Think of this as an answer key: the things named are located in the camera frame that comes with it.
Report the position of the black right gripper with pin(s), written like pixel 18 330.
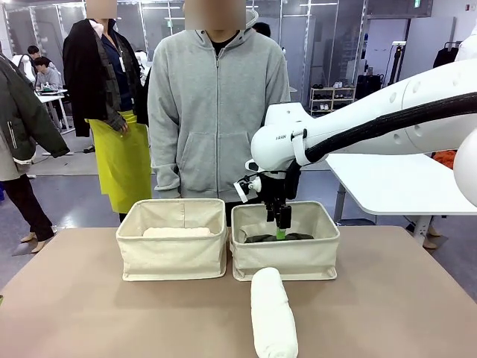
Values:
pixel 274 188

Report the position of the dark grey towel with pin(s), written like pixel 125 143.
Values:
pixel 261 237

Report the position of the yellow towel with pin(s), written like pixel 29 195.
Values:
pixel 175 231

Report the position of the person's right forearm grey sleeve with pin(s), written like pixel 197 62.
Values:
pixel 165 156

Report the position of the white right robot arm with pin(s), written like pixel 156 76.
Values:
pixel 354 115

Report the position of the apron person's hand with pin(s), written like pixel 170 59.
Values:
pixel 120 126

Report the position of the beige fabric basket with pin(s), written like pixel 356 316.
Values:
pixel 283 257
pixel 171 253

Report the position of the white rolled towel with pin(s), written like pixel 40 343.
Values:
pixel 272 313

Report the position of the white side table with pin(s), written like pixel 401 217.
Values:
pixel 391 186

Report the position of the person in grey hoodie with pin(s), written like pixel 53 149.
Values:
pixel 216 112

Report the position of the wooden shoe rack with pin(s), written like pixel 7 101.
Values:
pixel 332 100

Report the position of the beige shoe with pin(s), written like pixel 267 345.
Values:
pixel 432 238

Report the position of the black suitcase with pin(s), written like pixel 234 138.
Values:
pixel 369 87

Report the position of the person with yellow apron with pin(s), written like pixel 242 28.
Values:
pixel 119 160

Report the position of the black-haired person behind hoodie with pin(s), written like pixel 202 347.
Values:
pixel 266 31

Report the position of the black garment on clothes rack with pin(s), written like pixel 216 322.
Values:
pixel 445 56

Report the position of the white background desk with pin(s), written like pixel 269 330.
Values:
pixel 52 97

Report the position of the seated person in grey top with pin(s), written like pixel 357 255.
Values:
pixel 46 72

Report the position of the person in dark green jacket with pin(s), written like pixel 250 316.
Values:
pixel 18 112

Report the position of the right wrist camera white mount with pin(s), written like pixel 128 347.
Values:
pixel 247 186

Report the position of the black tripod pole with camera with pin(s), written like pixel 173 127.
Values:
pixel 395 63

